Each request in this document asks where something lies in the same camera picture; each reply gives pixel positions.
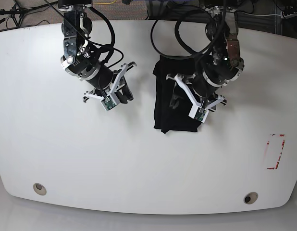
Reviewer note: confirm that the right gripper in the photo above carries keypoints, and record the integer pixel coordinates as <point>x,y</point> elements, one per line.
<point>112,84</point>

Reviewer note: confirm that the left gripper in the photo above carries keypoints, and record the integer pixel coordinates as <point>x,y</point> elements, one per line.
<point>199,92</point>

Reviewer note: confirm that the black T-shirt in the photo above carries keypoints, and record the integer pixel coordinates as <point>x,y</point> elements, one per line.
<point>165,118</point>

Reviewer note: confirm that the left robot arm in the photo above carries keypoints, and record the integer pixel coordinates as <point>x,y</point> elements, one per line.
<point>220,61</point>

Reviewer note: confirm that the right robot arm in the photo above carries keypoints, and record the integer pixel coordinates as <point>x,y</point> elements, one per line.
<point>87,61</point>

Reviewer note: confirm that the red tape rectangle marking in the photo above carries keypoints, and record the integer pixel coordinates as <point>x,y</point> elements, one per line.
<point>273,151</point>

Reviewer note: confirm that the black tripod stand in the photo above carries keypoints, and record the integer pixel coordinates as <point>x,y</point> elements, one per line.
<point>17,13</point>

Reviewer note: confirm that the white power strip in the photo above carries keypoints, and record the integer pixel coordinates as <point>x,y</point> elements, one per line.
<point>289,12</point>

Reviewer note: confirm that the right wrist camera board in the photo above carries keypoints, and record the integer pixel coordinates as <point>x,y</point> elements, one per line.
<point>108,103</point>

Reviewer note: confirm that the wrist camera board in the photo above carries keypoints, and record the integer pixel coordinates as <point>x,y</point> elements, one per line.
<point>201,116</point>
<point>108,103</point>

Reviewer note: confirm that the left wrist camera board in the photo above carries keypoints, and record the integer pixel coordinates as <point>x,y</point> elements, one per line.
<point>201,116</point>

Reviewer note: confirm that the right table cable grommet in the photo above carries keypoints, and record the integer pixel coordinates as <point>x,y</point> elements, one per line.
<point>250,198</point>

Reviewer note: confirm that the table cable grommet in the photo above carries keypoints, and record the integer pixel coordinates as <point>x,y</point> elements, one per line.
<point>250,198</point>
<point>39,189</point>

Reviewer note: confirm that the left table cable grommet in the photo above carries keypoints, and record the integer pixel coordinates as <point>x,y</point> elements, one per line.
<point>39,189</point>

